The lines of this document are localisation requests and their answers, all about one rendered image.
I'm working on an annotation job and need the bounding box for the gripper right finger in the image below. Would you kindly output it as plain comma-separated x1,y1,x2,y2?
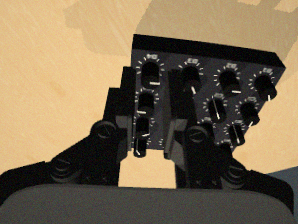
162,69,294,216

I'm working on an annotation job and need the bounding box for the black knob box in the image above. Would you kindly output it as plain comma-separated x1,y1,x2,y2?
130,34,286,160

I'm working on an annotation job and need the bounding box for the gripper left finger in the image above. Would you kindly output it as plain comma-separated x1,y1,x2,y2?
0,66,136,207

